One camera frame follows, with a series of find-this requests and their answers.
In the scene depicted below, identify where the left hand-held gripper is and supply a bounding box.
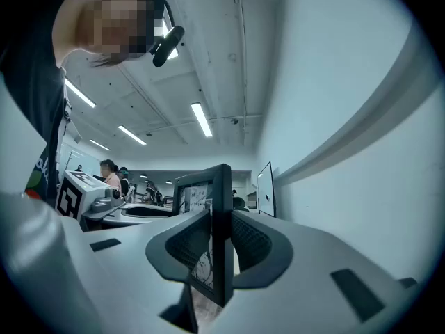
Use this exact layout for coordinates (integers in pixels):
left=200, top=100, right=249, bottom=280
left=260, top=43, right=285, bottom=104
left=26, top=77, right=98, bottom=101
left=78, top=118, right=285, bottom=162
left=55, top=170, right=174, bottom=227

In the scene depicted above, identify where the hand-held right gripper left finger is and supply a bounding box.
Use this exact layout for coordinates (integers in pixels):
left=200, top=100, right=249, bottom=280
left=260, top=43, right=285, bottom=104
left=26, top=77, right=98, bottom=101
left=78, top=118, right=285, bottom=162
left=83, top=209, right=213, bottom=334

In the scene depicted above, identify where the ceiling conduit pipe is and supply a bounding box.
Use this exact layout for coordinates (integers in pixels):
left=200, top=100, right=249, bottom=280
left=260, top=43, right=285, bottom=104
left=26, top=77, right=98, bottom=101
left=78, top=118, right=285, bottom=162
left=234, top=0, right=250, bottom=145

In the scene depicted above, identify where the black-framed whiteboard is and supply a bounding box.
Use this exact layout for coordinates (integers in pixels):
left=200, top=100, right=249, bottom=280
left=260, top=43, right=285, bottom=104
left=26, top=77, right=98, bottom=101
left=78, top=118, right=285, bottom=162
left=257, top=161, right=277, bottom=218

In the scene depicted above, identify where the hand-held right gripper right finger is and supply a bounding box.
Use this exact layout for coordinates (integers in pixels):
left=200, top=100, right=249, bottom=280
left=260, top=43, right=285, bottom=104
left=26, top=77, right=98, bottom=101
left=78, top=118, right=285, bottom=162
left=208, top=209, right=420, bottom=334

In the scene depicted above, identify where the person's head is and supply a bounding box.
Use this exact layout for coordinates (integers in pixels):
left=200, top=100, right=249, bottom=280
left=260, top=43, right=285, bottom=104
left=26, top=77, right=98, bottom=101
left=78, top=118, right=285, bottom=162
left=51, top=0, right=175, bottom=67

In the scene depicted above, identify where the dark printed t-shirt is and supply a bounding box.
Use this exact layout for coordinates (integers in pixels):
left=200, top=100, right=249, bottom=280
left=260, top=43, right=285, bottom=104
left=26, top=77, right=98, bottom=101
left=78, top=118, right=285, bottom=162
left=0, top=0, right=72, bottom=201

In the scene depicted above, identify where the black framed picture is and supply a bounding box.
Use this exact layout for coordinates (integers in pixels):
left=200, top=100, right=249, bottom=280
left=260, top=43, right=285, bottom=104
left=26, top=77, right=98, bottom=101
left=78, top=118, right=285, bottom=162
left=172, top=164, right=234, bottom=308

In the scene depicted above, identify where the long ceiling light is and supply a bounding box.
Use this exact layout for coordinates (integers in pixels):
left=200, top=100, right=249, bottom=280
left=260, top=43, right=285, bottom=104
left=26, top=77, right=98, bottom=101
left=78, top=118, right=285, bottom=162
left=64, top=77, right=97, bottom=109
left=140, top=0, right=180, bottom=61
left=89, top=138, right=111, bottom=152
left=117, top=125, right=147, bottom=146
left=190, top=102, right=213, bottom=138

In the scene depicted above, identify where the black head-worn camera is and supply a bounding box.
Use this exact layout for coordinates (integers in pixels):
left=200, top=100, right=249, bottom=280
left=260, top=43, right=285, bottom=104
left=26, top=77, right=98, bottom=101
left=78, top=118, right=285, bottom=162
left=149, top=25, right=186, bottom=67

